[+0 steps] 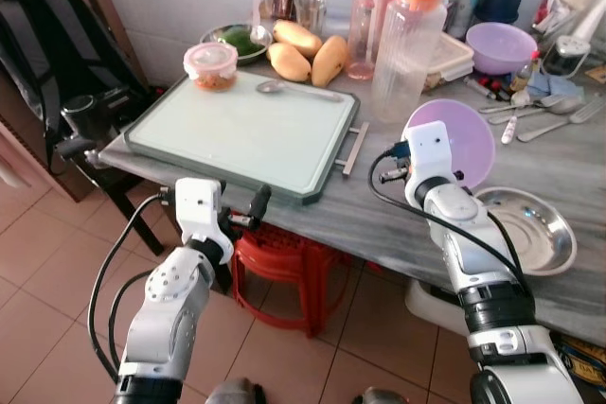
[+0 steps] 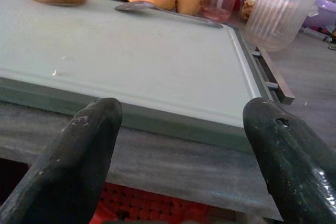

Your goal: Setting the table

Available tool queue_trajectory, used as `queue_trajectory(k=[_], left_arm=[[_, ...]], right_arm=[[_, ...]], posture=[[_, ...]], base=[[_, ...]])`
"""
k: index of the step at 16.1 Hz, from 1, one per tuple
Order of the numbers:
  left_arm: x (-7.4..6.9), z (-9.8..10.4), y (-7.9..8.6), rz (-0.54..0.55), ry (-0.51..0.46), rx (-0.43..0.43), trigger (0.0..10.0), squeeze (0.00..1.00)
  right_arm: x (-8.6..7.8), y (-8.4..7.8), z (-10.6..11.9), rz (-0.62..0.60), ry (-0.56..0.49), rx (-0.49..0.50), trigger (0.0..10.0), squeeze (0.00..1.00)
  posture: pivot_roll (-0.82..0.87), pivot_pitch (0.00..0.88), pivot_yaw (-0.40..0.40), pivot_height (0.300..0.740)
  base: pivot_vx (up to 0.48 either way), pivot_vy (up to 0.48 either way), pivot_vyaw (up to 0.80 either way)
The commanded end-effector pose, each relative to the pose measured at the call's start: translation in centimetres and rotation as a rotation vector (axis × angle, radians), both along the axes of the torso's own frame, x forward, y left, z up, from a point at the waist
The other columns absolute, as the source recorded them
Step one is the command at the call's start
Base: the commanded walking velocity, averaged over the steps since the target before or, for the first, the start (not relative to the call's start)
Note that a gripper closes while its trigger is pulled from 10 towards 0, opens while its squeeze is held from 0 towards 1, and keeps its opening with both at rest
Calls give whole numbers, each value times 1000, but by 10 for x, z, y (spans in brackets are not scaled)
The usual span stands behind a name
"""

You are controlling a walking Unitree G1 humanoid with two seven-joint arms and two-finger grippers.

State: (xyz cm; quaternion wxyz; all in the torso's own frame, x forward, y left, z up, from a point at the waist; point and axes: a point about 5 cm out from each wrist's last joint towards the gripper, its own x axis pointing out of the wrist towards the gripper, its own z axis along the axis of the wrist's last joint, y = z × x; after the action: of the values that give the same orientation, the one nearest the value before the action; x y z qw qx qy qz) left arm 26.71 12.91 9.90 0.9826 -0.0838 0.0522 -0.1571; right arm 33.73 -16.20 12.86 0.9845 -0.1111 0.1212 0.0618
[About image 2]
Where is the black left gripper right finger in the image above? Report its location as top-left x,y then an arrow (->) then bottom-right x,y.
243,97 -> 336,224

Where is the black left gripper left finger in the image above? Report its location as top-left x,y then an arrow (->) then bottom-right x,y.
0,97 -> 123,224

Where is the red plastic stool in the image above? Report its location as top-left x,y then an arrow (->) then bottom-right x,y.
94,182 -> 237,224

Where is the white plastic cutting board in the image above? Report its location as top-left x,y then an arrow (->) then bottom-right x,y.
0,0 -> 274,153

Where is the white plastic tube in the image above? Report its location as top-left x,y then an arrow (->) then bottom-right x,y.
301,27 -> 330,41

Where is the clear ribbed plastic container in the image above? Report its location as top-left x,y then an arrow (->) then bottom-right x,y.
245,0 -> 333,52

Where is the large purple plastic bowl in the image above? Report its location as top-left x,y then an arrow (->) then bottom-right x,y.
301,0 -> 336,29

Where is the clear plastic snack container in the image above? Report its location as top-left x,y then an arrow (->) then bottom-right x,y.
239,0 -> 263,22

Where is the metal spoon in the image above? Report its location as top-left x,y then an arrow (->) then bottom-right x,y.
114,1 -> 224,29

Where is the metal bar handle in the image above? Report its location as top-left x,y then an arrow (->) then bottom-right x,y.
251,47 -> 295,105

